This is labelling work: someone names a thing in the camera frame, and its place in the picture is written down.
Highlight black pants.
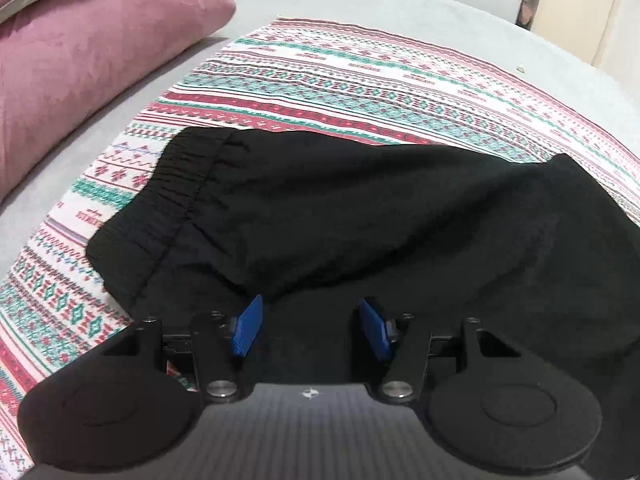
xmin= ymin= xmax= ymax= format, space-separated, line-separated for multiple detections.
xmin=86 ymin=126 xmax=640 ymax=480

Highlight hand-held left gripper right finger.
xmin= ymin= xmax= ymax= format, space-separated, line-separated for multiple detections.
xmin=354 ymin=297 xmax=525 ymax=405

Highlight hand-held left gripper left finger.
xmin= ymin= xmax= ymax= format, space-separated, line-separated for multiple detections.
xmin=100 ymin=294 xmax=264 ymax=406

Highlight grey bed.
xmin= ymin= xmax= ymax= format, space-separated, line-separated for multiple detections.
xmin=0 ymin=0 xmax=640 ymax=286

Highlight large pink pillow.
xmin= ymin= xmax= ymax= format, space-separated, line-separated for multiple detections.
xmin=0 ymin=0 xmax=237 ymax=203

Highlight beige door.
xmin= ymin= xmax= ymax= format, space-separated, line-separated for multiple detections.
xmin=531 ymin=0 xmax=633 ymax=68

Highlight patterned striped blanket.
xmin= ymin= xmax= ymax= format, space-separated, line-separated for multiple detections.
xmin=0 ymin=16 xmax=640 ymax=471

